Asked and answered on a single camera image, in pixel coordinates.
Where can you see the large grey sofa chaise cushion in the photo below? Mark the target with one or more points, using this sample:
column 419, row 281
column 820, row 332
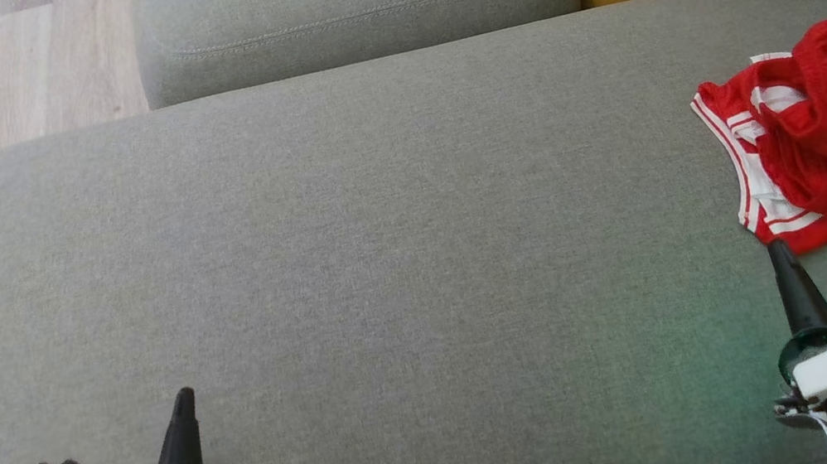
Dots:
column 386, row 270

